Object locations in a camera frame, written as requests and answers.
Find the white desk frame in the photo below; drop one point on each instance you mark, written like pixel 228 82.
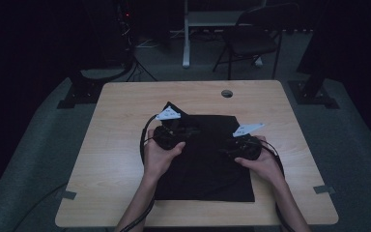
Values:
pixel 185 38

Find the person's right hand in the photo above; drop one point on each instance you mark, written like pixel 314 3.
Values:
pixel 265 164

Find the grey tape piece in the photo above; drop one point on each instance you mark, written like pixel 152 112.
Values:
pixel 67 194
pixel 323 189

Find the black printed long-sleeve sweatshirt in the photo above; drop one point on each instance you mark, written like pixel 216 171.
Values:
pixel 206 174

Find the dark equipment rack with red light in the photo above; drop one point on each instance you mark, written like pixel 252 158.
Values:
pixel 125 29

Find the black folding chair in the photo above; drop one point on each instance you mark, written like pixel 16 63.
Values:
pixel 252 43

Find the person's left hand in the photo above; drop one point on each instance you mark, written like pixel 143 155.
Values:
pixel 157 161

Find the black metal stand base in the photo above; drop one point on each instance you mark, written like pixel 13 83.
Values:
pixel 312 92
pixel 83 93

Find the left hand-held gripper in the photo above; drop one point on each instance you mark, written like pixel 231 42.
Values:
pixel 169 137

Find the black tripod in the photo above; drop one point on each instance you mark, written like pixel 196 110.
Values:
pixel 138 69

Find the grey round table grommet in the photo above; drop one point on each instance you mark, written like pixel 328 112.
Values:
pixel 227 93

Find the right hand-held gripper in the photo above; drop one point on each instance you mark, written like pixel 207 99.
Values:
pixel 244 148

